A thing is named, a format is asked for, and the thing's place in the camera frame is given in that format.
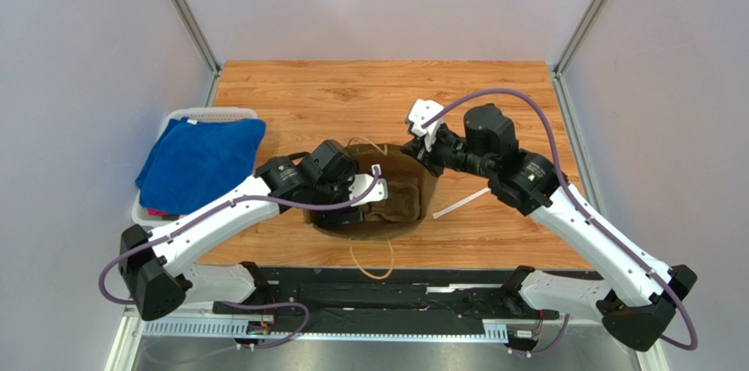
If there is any white plastic basket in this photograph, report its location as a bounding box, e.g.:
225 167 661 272
131 106 258 228

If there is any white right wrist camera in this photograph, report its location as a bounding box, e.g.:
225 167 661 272
405 99 444 152

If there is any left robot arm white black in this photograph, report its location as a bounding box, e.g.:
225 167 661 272
113 140 384 321

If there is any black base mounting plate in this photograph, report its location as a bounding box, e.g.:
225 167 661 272
247 266 563 336

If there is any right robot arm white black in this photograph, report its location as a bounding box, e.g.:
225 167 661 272
402 99 697 352

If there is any blue folded cloth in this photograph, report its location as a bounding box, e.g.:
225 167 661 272
135 118 266 215

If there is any grey pulp cup carrier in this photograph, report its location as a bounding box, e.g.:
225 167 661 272
360 178 421 222

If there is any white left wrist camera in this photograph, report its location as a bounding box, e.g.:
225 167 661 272
349 164 389 207

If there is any aluminium frame rail front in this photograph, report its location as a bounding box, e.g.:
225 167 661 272
105 276 668 371

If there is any pink cloth in basket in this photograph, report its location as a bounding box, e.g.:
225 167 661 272
146 208 184 221

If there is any brown paper bag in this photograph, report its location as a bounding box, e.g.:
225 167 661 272
302 135 440 280

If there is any white paper straw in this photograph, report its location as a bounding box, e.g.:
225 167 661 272
433 188 490 220

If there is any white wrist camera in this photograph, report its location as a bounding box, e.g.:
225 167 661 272
405 99 444 152
349 164 389 207

